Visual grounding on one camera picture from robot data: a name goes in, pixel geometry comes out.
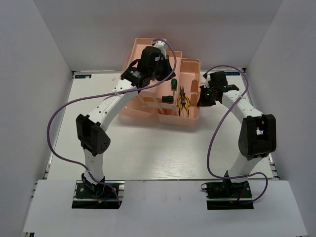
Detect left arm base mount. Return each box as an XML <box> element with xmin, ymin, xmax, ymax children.
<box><xmin>72</xmin><ymin>173</ymin><xmax>124</xmax><ymax>209</ymax></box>

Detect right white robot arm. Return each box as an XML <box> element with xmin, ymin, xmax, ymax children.
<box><xmin>197</xmin><ymin>71</ymin><xmax>277</xmax><ymax>197</ymax></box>

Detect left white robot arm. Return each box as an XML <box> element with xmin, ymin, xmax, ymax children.
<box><xmin>76</xmin><ymin>39</ymin><xmax>175</xmax><ymax>197</ymax></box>

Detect pink plastic toolbox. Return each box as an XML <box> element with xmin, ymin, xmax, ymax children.
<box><xmin>120</xmin><ymin>50</ymin><xmax>200</xmax><ymax>126</ymax></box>

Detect yellow needle nose pliers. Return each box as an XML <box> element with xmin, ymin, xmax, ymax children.
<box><xmin>177</xmin><ymin>86</ymin><xmax>190</xmax><ymax>109</ymax></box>

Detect yellow combination pliers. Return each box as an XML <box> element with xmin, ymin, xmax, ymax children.
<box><xmin>178</xmin><ymin>104</ymin><xmax>190</xmax><ymax>118</ymax></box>

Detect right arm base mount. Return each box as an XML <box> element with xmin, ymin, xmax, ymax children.
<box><xmin>200</xmin><ymin>179</ymin><xmax>254</xmax><ymax>210</ymax></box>

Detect green stubby screwdriver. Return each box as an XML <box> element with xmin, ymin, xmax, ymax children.
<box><xmin>171</xmin><ymin>78</ymin><xmax>178</xmax><ymax>94</ymax></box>
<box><xmin>158</xmin><ymin>95</ymin><xmax>174</xmax><ymax>103</ymax></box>

